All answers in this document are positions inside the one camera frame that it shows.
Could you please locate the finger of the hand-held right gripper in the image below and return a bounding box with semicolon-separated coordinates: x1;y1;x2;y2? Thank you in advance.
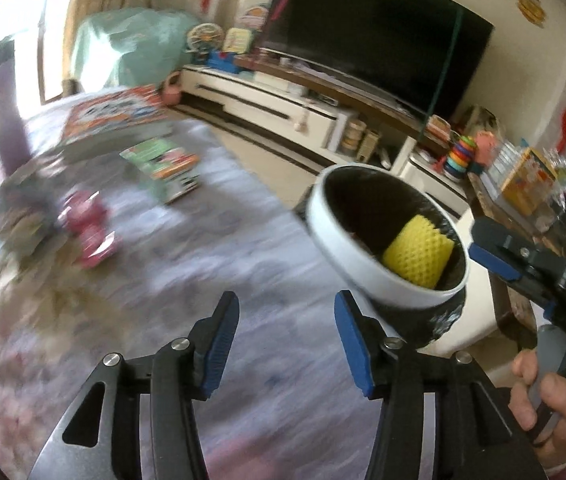
468;216;564;282
505;271;560;314

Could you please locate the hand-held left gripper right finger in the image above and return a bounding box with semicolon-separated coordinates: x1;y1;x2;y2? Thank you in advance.
334;290;548;480

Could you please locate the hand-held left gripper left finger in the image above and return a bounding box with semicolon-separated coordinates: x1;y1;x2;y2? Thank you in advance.
28;290;240;480

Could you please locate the yellow foam fruit net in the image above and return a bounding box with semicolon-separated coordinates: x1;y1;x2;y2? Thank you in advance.
382;214;456;291

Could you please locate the white trash bin black liner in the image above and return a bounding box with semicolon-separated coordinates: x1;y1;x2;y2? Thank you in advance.
305;164;472;352

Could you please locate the cream low table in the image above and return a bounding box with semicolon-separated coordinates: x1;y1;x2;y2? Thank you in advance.
433;210;500;353

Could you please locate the wooden side table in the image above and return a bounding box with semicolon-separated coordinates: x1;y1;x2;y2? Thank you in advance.
465;170;564;341

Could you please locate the yellow cardboard box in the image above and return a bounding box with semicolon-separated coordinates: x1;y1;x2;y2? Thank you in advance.
499;147;562;217

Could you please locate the pink toy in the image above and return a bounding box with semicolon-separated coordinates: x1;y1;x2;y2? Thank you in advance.
475;130;502;166

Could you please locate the wooden toy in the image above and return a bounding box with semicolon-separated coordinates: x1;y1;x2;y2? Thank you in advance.
360;130;382;164

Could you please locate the red snack wrapper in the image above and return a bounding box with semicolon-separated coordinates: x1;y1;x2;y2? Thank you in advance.
58;191;117;269

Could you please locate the wooden jar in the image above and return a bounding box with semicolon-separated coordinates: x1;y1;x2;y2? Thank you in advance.
340;120;367;156

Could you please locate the white television cabinet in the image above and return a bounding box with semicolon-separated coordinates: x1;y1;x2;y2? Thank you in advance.
178;62;466;197

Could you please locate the children's picture book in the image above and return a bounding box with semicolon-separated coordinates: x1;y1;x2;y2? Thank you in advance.
60;85;175;147

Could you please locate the pink toy watering can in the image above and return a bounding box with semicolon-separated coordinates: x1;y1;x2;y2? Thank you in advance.
160;71;184;107

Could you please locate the black television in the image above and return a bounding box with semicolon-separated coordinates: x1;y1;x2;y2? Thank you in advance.
262;0;495;122

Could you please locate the blue toy block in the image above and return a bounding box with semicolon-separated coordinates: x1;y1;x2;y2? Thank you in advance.
207;50;239;74

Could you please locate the toy ferris wheel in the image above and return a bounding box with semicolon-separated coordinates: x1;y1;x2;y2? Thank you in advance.
185;22;224;59

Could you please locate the purple thermos bottle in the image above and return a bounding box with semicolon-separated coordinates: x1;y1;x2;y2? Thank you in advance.
0;40;35;177

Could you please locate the teal cloth cover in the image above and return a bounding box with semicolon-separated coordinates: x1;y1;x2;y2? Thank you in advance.
70;7;200;97

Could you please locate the house shaped card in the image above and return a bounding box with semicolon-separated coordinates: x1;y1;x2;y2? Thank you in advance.
240;4;269;31

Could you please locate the beige curtain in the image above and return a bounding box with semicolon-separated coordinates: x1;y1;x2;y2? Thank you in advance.
67;0;130;92

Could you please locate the rainbow stacking ring toy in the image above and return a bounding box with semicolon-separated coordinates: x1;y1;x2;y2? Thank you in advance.
444;135;479;179

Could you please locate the red gold wall sticker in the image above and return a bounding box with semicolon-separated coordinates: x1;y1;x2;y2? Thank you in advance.
516;0;546;29

